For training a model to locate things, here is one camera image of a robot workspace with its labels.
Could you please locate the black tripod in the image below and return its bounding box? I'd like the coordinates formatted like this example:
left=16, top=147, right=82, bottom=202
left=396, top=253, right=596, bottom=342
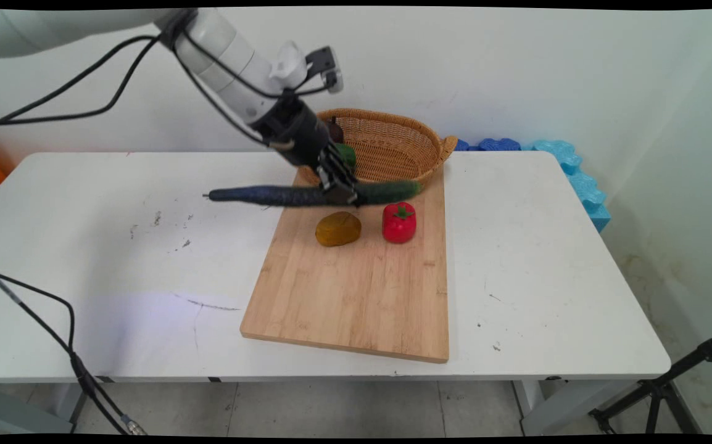
left=589, top=327, right=712, bottom=435

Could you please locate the grey table leg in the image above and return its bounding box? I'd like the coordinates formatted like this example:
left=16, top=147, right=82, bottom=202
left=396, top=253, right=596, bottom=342
left=0, top=382, right=88, bottom=434
left=512, top=377, right=640, bottom=436

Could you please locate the red toy bell pepper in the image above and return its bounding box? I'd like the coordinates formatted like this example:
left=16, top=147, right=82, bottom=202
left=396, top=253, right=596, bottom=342
left=382, top=202, right=418, bottom=244

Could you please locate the light blue foam mat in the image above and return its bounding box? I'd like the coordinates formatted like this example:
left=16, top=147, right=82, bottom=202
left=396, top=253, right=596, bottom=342
left=521, top=139, right=611, bottom=233

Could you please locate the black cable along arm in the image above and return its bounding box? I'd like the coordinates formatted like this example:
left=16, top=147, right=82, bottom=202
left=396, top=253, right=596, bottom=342
left=0, top=9, right=332, bottom=149

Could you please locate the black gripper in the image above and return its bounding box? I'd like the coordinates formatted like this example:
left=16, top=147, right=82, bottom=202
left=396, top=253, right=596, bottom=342
left=250, top=96, right=360, bottom=207

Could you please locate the woven wicker basket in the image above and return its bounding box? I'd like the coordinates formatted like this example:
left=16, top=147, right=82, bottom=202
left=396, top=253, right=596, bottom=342
left=296, top=108, right=458, bottom=187

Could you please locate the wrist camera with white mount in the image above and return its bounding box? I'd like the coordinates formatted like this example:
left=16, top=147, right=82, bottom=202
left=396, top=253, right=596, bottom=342
left=270, top=41, right=345, bottom=94

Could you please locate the brown yellow toy potato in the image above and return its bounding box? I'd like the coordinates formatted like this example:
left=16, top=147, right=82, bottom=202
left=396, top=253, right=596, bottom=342
left=315, top=211, right=363, bottom=247

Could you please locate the black cable with metal plug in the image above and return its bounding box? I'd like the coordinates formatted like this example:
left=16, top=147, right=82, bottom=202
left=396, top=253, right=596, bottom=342
left=0, top=261, right=148, bottom=436

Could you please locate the bamboo cutting board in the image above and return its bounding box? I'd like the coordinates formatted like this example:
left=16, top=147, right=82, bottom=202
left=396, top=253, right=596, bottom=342
left=239, top=165, right=450, bottom=363

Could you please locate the dark green toy cucumber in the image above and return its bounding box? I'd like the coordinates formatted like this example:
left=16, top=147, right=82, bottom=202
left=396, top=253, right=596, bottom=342
left=202, top=180, right=423, bottom=208

